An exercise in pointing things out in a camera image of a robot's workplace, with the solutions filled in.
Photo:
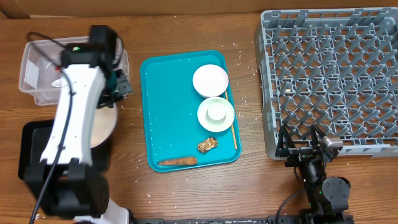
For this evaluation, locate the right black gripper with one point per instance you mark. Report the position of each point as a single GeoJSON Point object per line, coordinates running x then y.
{"type": "Point", "coordinates": [298, 155]}

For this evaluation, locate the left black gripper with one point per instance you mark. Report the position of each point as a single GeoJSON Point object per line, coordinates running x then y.
{"type": "Point", "coordinates": [124, 88]}

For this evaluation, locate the large white plate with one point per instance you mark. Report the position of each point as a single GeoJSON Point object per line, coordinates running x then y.
{"type": "Point", "coordinates": [105, 121]}

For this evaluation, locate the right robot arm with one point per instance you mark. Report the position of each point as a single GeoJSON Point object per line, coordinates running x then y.
{"type": "Point", "coordinates": [327, 196]}

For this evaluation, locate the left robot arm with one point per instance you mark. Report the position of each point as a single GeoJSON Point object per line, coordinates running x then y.
{"type": "Point", "coordinates": [64, 181]}

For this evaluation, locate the grey dishwasher rack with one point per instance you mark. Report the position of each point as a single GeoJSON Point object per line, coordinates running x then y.
{"type": "Point", "coordinates": [336, 68]}

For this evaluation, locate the small white cup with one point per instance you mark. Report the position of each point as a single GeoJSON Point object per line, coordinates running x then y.
{"type": "Point", "coordinates": [216, 112]}

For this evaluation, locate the golden brown food scrap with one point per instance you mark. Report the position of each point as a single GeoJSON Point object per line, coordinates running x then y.
{"type": "Point", "coordinates": [207, 145]}

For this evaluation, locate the teal serving tray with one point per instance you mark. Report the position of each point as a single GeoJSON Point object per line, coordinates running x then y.
{"type": "Point", "coordinates": [170, 104]}

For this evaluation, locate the white bowl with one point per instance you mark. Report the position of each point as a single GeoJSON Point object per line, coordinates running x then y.
{"type": "Point", "coordinates": [210, 80]}

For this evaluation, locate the brown carrot stick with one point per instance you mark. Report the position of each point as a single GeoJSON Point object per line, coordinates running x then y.
{"type": "Point", "coordinates": [183, 161]}

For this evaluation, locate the black plastic tray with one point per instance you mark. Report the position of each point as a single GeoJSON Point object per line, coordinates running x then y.
{"type": "Point", "coordinates": [35, 135]}

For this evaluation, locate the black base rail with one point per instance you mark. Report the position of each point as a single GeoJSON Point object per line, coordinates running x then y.
{"type": "Point", "coordinates": [211, 221]}

